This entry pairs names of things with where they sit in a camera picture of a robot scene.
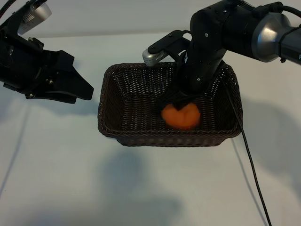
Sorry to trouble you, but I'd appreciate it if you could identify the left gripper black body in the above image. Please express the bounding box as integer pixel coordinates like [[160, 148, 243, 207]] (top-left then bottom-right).
[[0, 29, 61, 99]]

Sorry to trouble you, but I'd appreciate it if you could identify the black camera bracket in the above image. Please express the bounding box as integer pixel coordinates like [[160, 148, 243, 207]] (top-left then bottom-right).
[[0, 6, 36, 37], [147, 30, 192, 58]]

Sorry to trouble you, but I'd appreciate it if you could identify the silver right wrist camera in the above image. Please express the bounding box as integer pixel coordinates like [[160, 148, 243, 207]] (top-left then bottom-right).
[[142, 48, 174, 67]]

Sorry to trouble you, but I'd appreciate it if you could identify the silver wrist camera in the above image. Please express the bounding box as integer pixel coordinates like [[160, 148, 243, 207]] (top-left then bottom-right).
[[142, 48, 174, 67], [20, 2, 52, 36]]

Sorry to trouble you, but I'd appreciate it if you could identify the dark brown wicker basket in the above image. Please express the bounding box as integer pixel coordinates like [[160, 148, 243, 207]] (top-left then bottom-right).
[[97, 61, 244, 148]]

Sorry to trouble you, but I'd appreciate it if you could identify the braided black cable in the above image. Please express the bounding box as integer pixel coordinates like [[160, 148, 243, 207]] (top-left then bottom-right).
[[0, 0, 22, 19]]

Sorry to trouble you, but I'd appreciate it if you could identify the black left camera bracket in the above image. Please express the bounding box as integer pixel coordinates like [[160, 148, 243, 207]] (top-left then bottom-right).
[[0, 6, 36, 37]]

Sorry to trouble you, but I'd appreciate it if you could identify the black right camera bracket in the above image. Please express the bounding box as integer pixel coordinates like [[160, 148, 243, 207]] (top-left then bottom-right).
[[147, 30, 192, 58]]

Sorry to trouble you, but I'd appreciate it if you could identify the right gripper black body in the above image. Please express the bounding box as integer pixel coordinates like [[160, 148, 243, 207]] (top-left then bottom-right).
[[168, 43, 227, 99]]

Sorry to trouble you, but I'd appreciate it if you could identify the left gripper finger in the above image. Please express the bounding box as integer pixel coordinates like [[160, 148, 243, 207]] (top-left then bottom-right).
[[50, 49, 95, 101], [30, 90, 78, 105]]

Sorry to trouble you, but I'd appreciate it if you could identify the thin black cable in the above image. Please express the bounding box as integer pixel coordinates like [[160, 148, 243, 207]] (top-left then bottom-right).
[[223, 77, 273, 226]]

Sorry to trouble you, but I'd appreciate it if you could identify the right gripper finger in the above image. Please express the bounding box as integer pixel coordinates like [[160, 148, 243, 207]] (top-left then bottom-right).
[[175, 94, 198, 112], [160, 88, 180, 108]]

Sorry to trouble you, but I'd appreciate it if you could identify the orange fruit with knob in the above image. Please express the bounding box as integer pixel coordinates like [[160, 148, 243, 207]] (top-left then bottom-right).
[[161, 103, 202, 129]]

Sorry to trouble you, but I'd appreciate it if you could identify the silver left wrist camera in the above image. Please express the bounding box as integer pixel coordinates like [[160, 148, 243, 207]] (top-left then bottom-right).
[[20, 2, 52, 36]]

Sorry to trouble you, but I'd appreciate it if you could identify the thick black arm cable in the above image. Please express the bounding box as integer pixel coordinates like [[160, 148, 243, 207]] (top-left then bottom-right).
[[249, 0, 301, 26]]

